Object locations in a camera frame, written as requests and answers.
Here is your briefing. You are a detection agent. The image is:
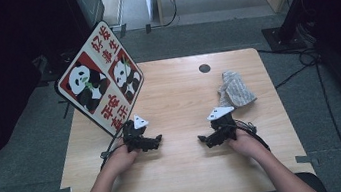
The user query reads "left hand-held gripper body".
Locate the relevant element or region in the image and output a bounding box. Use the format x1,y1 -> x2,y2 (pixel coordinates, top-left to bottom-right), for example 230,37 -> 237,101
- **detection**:
120,112 -> 154,154

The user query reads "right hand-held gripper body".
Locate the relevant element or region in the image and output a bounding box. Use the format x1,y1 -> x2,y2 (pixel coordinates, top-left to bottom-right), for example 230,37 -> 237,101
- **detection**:
205,104 -> 241,145

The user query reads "grey patterned cloth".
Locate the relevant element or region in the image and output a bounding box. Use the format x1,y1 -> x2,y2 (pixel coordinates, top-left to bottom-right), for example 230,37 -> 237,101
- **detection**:
215,66 -> 259,111

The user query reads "panda picture board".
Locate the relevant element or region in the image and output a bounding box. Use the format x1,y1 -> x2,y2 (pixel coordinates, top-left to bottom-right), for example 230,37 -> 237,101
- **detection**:
46,15 -> 152,145

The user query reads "person's left hand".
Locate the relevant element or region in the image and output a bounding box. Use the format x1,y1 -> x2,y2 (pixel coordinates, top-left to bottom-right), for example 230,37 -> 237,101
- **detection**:
103,144 -> 145,179

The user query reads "person's right hand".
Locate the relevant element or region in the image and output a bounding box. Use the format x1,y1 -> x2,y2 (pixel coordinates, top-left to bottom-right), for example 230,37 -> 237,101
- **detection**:
225,125 -> 264,162

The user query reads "round black table grommet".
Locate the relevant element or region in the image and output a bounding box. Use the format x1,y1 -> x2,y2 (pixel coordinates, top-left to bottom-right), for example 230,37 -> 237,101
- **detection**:
197,62 -> 213,75

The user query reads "black floor tape corner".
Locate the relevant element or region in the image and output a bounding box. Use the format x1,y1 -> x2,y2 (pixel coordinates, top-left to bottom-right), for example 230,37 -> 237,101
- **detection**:
57,99 -> 75,121

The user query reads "dark cabinet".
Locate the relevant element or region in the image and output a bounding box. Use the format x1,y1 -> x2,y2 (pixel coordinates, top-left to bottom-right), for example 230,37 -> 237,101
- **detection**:
63,0 -> 109,41

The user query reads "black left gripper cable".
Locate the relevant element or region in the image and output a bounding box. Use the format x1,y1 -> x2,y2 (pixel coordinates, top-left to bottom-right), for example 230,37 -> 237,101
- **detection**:
95,129 -> 130,171

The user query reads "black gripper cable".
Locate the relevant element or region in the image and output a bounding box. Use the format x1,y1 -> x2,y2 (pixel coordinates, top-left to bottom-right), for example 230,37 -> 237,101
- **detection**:
95,129 -> 130,171
234,115 -> 271,156

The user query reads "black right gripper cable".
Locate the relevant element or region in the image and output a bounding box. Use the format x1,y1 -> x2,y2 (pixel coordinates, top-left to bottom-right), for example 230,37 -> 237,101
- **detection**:
234,115 -> 271,156

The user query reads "short black floor cable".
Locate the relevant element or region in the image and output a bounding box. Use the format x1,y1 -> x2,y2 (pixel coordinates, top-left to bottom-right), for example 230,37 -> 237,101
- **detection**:
270,59 -> 321,90

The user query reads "black stand base plate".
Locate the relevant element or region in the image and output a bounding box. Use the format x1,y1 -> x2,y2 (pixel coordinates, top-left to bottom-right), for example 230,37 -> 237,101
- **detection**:
261,22 -> 308,55
35,51 -> 71,83

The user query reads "long black floor cable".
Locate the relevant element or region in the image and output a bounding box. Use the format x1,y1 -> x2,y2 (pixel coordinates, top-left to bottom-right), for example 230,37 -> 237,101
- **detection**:
256,37 -> 341,192

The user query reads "black hanging cable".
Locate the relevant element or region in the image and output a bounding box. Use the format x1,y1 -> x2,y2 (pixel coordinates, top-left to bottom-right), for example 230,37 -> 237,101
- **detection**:
158,0 -> 182,28

